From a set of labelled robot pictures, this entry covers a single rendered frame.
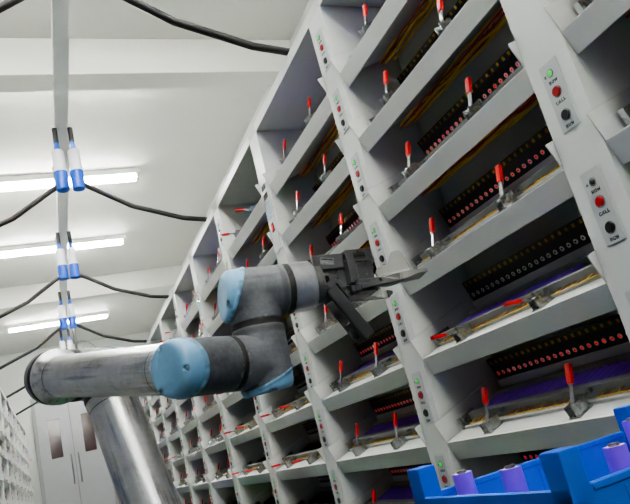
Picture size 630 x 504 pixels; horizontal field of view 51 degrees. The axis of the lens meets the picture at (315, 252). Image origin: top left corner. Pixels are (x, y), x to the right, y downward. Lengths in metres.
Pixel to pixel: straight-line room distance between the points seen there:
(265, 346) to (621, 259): 0.57
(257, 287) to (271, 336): 0.09
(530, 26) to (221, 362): 0.75
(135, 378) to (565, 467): 0.78
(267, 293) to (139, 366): 0.24
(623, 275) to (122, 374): 0.81
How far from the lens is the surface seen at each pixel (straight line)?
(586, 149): 1.13
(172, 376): 1.01
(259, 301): 1.10
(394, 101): 1.59
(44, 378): 1.43
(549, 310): 1.23
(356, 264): 1.21
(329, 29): 1.92
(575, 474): 0.50
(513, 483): 0.58
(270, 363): 1.08
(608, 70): 1.19
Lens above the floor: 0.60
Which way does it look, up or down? 16 degrees up
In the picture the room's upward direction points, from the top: 14 degrees counter-clockwise
